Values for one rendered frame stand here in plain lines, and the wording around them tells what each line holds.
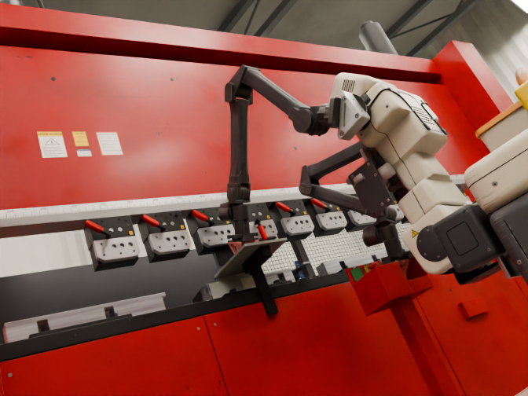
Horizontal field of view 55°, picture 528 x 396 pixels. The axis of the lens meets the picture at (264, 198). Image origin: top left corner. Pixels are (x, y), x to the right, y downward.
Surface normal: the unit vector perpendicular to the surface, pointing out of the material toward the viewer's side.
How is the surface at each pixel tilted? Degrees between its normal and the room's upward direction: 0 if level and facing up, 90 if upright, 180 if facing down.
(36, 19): 90
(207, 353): 90
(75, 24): 90
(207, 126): 90
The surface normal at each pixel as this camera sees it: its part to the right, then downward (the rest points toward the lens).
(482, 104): -0.82, 0.07
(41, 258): 0.47, -0.52
